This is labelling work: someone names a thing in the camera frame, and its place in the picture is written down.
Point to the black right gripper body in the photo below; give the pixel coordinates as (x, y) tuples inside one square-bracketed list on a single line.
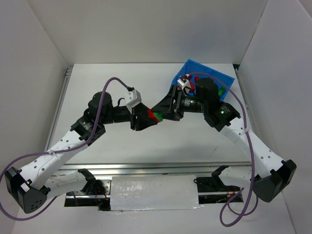
[(174, 103)]

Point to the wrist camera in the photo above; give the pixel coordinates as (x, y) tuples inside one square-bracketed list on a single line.
[(184, 84), (132, 98)]

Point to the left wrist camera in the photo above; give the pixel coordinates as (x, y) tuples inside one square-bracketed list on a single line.
[(132, 98)]

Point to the white taped cover plate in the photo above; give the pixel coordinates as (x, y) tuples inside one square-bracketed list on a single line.
[(144, 193)]

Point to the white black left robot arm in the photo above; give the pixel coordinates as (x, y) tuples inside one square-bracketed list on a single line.
[(36, 182)]

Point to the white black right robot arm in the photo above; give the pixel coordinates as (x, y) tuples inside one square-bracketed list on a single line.
[(271, 172)]

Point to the red rounded lego piece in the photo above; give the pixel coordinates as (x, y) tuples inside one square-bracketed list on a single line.
[(192, 86)]

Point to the blue plastic sorting bin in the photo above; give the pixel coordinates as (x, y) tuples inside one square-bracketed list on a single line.
[(197, 69)]

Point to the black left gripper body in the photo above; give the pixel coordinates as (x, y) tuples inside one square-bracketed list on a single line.
[(133, 118)]

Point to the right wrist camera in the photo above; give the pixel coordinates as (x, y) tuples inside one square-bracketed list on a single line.
[(184, 84)]

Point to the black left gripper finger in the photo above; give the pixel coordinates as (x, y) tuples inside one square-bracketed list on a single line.
[(143, 123), (142, 111)]

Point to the aluminium table edge rail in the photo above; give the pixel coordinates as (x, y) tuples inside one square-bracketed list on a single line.
[(152, 168)]

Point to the green lego brick in bin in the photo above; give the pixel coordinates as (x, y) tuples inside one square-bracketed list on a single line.
[(221, 91)]

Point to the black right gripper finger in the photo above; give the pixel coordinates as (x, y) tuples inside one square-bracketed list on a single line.
[(165, 105), (168, 115)]

